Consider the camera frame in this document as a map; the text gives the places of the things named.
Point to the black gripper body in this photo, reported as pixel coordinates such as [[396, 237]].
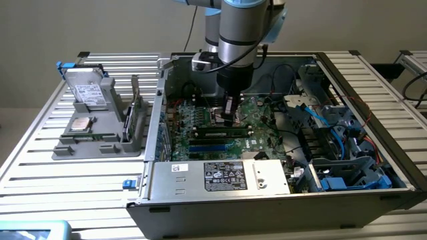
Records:
[[234, 80]]

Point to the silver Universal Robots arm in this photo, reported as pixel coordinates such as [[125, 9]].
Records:
[[235, 30]]

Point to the installed RAM stick black label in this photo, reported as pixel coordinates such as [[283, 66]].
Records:
[[221, 132]]

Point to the green RAM stick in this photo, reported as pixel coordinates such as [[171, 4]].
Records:
[[94, 136]]

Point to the black expansion slot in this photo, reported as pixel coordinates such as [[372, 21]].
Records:
[[211, 142]]

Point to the green motherboard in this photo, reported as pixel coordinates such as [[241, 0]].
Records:
[[230, 147]]

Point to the blue expansion slot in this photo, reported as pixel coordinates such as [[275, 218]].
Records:
[[210, 148]]

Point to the silver chipset heatsink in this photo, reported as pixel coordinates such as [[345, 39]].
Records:
[[251, 156]]

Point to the silver power supply unit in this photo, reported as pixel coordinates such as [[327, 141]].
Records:
[[217, 180]]

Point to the graphics card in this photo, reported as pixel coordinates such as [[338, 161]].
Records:
[[131, 117]]

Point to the metal disk bay cage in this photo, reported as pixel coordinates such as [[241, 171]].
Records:
[[334, 130]]

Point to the grey parts rack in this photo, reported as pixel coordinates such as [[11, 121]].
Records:
[[101, 147]]

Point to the blue case side latch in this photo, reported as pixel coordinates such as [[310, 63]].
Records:
[[131, 183]]

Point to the open black PC case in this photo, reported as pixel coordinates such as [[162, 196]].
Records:
[[254, 215]]

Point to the hard disk with blue caddy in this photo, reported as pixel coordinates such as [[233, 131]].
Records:
[[87, 87]]

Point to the CPU chip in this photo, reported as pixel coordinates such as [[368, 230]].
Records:
[[81, 123]]

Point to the teal plastic box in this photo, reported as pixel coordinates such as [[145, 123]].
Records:
[[37, 231]]

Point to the blue disk bay bracket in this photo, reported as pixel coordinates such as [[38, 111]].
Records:
[[337, 183]]

